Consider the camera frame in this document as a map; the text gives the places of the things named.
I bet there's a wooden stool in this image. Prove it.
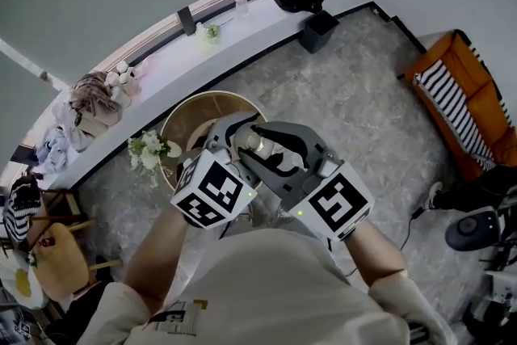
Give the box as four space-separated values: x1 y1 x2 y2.
31 221 123 302

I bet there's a white vase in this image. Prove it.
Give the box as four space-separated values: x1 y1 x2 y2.
163 141 183 159

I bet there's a dark round seat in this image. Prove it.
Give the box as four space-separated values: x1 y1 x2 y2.
444 207 502 253

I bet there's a small black box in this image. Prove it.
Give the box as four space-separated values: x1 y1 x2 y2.
176 6 195 37

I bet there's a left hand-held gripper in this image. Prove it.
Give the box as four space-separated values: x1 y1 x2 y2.
170 112 262 230

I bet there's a person's right forearm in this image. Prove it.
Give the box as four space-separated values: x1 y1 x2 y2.
345 220 409 290

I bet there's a white window ledge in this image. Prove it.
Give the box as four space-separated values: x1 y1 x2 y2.
27 0 312 191

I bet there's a pale blue clothes pile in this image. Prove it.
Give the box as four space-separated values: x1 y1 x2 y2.
34 127 72 175

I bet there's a person's left forearm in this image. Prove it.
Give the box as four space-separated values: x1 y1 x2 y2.
123 208 191 316

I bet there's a small white flower sprig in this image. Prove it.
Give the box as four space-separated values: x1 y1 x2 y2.
195 17 235 45

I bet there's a beige tote bag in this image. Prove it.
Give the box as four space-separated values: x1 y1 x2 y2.
76 111 124 134

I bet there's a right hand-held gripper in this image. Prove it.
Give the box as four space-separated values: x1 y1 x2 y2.
237 120 376 242

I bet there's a round glass-top side table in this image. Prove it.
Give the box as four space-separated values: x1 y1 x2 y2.
160 90 270 191

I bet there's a white ornaments cluster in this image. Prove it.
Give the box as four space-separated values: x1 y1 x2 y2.
103 59 141 109

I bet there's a fried egg shaped cushion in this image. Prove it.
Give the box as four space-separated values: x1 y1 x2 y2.
0 254 45 310

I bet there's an orange sofa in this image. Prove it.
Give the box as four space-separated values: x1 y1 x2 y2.
397 28 517 183

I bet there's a small shiny round object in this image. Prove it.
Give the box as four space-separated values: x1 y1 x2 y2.
241 131 280 159

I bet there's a black waste bin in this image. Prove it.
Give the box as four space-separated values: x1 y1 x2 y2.
301 10 340 55

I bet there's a striped knit garment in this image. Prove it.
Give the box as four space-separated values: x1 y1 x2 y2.
2 174 44 242

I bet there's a black white striped blanket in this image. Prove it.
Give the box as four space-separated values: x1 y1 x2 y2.
412 59 497 170

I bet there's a white flower bouquet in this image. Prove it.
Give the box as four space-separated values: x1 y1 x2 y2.
127 129 173 187

